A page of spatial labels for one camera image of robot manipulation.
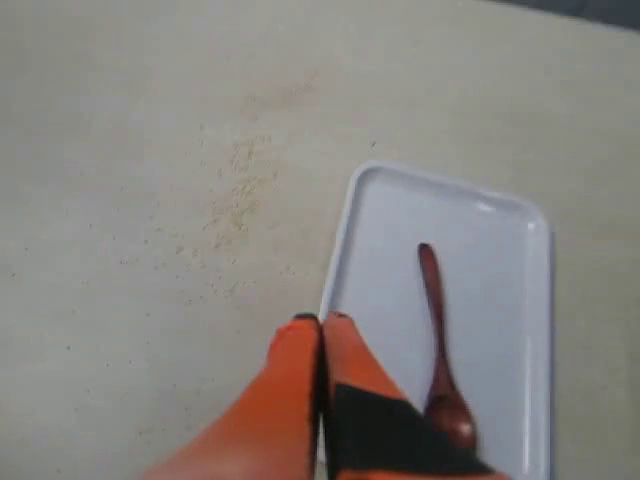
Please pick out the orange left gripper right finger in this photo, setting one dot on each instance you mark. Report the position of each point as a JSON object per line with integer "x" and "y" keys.
{"x": 372, "y": 431}

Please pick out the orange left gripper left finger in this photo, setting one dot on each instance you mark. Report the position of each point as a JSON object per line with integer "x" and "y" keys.
{"x": 271, "y": 430}

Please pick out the dark red wooden spoon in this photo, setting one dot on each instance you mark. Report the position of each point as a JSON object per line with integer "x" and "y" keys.
{"x": 445, "y": 406}

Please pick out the white rectangular plastic tray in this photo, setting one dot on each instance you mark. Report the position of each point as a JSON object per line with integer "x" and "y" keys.
{"x": 496, "y": 259}

